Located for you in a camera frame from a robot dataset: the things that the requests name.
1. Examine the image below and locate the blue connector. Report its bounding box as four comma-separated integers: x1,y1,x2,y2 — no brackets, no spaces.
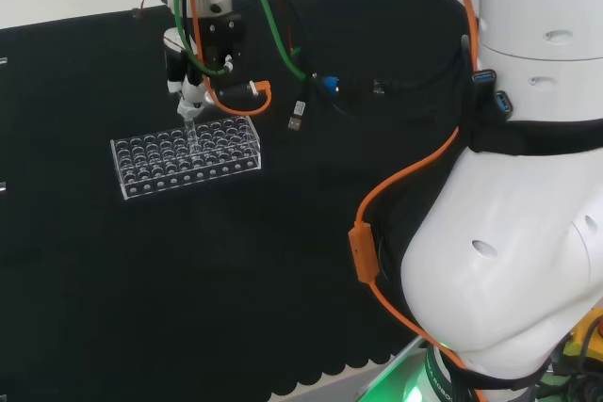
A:
319,72,341,97

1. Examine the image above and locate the pale board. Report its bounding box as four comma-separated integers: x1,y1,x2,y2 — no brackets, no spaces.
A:
266,335,428,402

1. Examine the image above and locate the green cable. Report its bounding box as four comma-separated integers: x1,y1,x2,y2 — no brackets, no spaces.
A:
173,0,310,81

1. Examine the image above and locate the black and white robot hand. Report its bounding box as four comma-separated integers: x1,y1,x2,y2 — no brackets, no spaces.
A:
162,14,248,121

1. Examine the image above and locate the clear glass test tube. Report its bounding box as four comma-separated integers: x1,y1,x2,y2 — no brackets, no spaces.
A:
183,115,204,182

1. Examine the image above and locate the black cable with USB plug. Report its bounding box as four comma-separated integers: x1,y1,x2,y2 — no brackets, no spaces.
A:
286,76,312,133

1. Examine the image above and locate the yellow stop button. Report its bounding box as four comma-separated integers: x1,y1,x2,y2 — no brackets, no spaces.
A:
562,307,603,356

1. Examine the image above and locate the black hub with blue ports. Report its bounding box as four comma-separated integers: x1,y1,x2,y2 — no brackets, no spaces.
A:
470,68,514,117

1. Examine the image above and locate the clear acrylic test tube rack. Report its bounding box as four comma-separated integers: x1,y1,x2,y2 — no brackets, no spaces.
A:
109,113,263,201

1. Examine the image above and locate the orange cable with angled plug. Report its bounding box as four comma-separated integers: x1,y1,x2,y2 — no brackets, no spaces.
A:
187,0,274,116

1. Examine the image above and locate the black bench cloth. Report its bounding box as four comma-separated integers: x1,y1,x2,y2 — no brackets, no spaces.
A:
0,0,481,399

